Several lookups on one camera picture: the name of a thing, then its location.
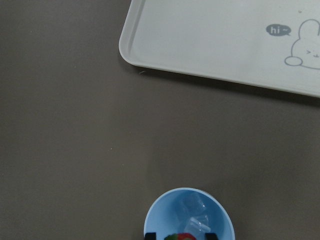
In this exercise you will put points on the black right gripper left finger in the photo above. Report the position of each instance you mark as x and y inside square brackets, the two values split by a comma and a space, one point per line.
[150, 236]

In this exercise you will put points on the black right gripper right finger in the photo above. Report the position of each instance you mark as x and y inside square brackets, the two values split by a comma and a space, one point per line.
[210, 236]

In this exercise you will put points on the blue plastic cup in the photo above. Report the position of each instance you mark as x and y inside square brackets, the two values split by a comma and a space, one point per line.
[162, 216]

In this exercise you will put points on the ice cubes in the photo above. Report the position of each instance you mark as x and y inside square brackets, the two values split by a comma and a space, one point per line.
[192, 215]

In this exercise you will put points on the red strawberry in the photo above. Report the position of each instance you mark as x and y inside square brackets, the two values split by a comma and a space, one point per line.
[180, 236]

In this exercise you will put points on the cream rabbit tray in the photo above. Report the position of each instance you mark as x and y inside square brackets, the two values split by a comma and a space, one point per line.
[273, 44]

